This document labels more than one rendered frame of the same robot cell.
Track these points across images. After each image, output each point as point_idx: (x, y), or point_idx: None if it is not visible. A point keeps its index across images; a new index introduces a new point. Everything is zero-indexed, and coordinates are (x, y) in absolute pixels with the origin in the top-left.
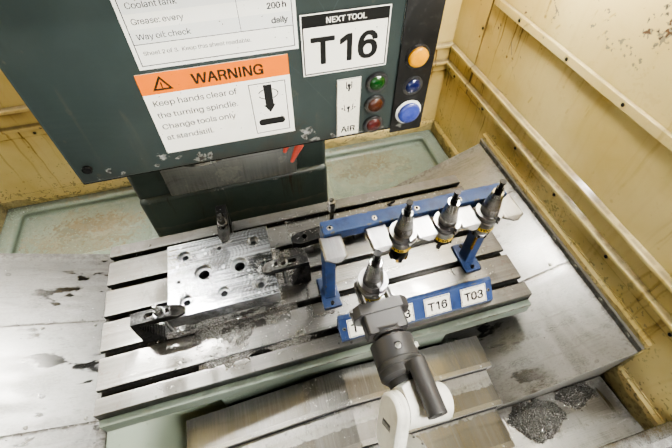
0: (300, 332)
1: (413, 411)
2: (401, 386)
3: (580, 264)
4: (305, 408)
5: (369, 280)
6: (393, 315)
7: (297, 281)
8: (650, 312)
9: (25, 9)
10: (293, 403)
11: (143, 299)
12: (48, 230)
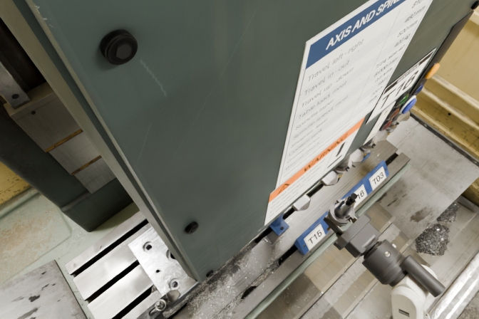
0: (270, 262)
1: (421, 296)
2: (405, 283)
3: (429, 123)
4: (291, 312)
5: (344, 215)
6: (368, 231)
7: None
8: None
9: (222, 203)
10: (281, 313)
11: (125, 296)
12: None
